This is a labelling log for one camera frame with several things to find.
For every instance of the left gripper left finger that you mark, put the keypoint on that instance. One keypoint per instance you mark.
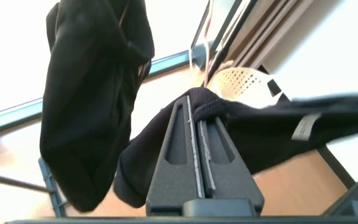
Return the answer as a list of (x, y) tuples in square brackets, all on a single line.
[(166, 183)]

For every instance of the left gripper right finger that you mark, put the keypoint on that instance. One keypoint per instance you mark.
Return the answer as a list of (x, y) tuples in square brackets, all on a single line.
[(232, 183)]

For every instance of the window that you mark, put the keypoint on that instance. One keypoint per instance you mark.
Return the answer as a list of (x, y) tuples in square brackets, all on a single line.
[(11, 62)]

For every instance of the pink clothes hanger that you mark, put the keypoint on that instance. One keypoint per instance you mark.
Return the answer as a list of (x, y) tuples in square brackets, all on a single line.
[(208, 37)]

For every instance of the white laundry basket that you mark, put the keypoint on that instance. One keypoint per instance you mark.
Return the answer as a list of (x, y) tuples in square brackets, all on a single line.
[(244, 84)]

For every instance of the black garment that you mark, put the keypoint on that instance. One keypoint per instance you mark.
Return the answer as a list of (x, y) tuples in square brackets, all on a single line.
[(89, 109), (259, 137)]

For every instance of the brown curtain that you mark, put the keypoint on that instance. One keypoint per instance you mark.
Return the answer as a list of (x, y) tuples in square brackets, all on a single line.
[(269, 31)]

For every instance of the black clothes rack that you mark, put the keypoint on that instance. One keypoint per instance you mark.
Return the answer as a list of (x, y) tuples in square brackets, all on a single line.
[(53, 186)]

